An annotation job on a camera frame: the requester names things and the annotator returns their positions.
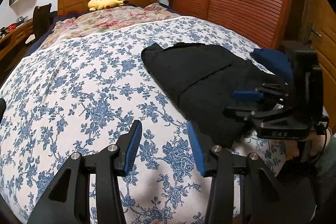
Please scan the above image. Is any pink floral quilt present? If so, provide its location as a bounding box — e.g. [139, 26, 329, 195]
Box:
[41, 3, 181, 48]

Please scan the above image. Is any black buttoned coat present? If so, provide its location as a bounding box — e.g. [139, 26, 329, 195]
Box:
[141, 42, 286, 149]

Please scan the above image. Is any dark chair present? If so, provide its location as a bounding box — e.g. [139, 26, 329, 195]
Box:
[26, 4, 57, 45]

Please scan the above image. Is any wooden door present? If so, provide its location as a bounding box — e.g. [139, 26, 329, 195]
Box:
[306, 0, 336, 109]

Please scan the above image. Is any person's right forearm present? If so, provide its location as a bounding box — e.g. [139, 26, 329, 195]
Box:
[311, 131, 336, 214]

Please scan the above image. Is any yellow plush toy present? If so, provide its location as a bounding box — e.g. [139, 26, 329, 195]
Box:
[87, 0, 129, 12]

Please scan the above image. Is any wooden desk with cabinets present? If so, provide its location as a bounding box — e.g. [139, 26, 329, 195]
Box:
[0, 19, 34, 75]

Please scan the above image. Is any blue floral bed sheet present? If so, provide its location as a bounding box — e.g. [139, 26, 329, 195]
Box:
[0, 16, 286, 224]

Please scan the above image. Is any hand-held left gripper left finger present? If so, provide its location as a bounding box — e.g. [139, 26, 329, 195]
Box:
[28, 120, 143, 224]

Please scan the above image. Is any folded navy cloth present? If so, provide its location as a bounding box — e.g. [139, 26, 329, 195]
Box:
[249, 48, 294, 84]

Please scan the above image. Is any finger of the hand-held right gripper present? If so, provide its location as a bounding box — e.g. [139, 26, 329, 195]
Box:
[232, 83, 288, 104]
[223, 105, 286, 120]

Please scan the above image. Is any metal door handle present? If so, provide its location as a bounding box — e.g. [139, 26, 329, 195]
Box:
[310, 23, 322, 37]

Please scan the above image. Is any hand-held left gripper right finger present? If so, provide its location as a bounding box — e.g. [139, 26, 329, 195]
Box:
[188, 123, 292, 224]

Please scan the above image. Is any person's right hand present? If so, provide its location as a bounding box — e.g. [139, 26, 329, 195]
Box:
[291, 131, 334, 161]

